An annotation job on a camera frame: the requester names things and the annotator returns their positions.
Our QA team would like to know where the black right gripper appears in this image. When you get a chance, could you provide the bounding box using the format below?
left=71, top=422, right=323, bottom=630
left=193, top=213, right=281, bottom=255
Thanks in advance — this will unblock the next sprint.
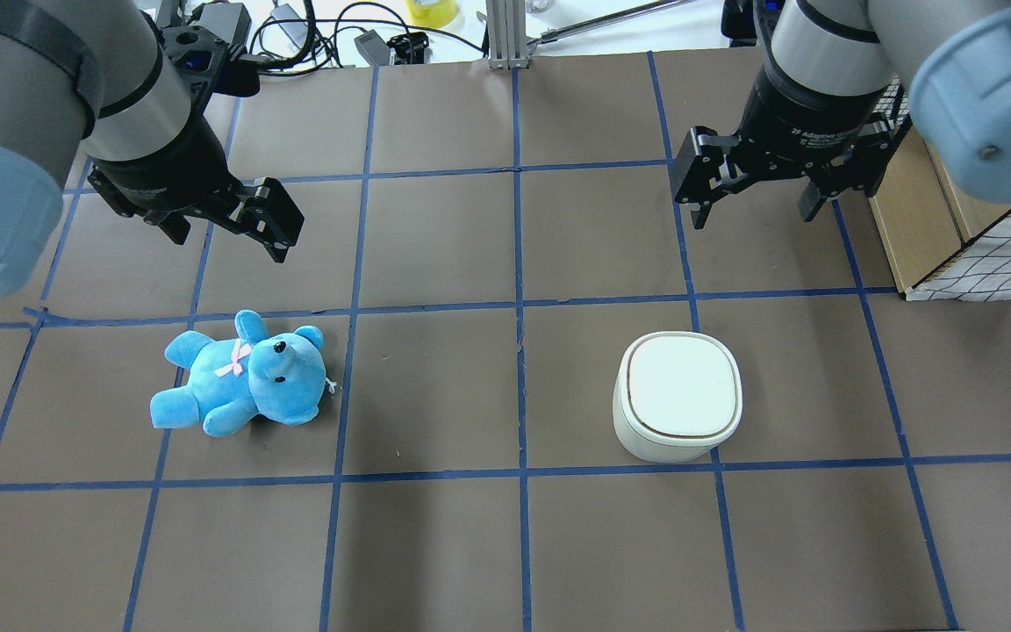
left=670, top=68, right=896, bottom=231

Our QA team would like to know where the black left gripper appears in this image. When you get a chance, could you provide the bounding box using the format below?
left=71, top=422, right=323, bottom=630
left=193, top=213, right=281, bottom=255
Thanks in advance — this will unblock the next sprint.
left=87, top=112, right=305, bottom=264

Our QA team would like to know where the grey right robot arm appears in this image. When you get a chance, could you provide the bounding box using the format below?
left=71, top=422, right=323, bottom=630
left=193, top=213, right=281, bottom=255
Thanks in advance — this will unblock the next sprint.
left=670, top=1, right=1011, bottom=228

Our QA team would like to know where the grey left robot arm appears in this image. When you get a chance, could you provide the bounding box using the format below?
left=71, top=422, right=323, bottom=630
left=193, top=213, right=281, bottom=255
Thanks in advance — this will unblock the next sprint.
left=0, top=1, right=305, bottom=298

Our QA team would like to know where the white trash can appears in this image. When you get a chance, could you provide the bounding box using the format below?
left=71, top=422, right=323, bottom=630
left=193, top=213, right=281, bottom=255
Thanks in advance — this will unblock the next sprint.
left=613, top=331, right=743, bottom=463

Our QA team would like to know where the blue teddy bear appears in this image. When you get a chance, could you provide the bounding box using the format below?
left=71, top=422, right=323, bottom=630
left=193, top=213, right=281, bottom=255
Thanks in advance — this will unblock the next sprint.
left=149, top=311, right=338, bottom=437

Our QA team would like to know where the wooden cabinet with grid cloth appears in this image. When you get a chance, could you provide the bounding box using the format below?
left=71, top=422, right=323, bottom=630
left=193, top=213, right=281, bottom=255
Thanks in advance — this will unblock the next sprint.
left=867, top=80, right=1011, bottom=303

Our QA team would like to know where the black power adapter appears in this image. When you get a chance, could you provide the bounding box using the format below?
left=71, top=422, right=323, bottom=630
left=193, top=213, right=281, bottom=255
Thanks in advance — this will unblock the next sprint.
left=354, top=31, right=396, bottom=67

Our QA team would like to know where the yellow tape roll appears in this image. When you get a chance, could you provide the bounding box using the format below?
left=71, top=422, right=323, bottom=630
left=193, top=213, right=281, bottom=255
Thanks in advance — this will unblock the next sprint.
left=405, top=0, right=460, bottom=29

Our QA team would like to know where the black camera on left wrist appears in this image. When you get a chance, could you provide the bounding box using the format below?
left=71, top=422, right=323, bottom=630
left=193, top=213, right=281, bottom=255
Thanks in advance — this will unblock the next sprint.
left=154, top=3, right=261, bottom=99

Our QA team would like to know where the black cables bundle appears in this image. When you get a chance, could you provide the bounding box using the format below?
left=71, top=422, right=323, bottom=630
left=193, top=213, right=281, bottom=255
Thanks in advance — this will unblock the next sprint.
left=247, top=0, right=489, bottom=78

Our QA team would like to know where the aluminium frame post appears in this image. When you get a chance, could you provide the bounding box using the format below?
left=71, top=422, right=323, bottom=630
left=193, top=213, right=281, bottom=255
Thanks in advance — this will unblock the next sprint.
left=485, top=0, right=531, bottom=69

